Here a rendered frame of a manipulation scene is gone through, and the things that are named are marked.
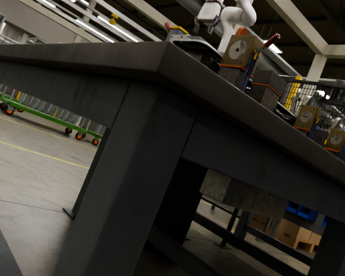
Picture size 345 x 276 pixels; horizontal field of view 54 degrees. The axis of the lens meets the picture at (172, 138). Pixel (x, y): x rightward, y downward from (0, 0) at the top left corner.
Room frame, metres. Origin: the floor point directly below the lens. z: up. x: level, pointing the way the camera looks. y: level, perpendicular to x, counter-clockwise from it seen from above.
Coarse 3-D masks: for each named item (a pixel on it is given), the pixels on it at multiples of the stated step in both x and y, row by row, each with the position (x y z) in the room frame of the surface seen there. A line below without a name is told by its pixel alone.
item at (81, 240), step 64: (0, 64) 1.21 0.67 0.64; (128, 128) 0.47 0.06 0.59; (192, 128) 0.49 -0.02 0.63; (128, 192) 0.45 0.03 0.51; (256, 192) 1.06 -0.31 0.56; (320, 192) 0.76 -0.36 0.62; (0, 256) 0.75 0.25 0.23; (64, 256) 0.49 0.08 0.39; (128, 256) 0.48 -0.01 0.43; (192, 256) 1.36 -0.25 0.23; (256, 256) 2.07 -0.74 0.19; (320, 256) 0.98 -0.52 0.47
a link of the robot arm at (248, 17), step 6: (240, 0) 2.03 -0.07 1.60; (246, 0) 2.04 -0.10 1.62; (240, 6) 2.05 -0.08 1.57; (246, 6) 2.05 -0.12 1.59; (246, 12) 2.06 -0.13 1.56; (252, 12) 2.08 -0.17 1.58; (240, 18) 2.11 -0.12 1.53; (246, 18) 2.08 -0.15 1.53; (252, 18) 2.08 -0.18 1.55; (240, 24) 2.14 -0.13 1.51; (246, 24) 2.12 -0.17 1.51; (252, 24) 2.12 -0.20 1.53
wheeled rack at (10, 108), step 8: (40, 40) 7.23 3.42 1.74; (0, 104) 7.88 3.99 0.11; (8, 104) 7.17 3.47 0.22; (16, 104) 7.30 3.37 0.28; (8, 112) 7.27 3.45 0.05; (32, 112) 7.47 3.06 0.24; (40, 112) 7.77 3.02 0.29; (56, 120) 7.80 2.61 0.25; (64, 120) 8.75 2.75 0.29; (72, 128) 8.04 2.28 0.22; (80, 128) 8.21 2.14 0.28; (80, 136) 8.28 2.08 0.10
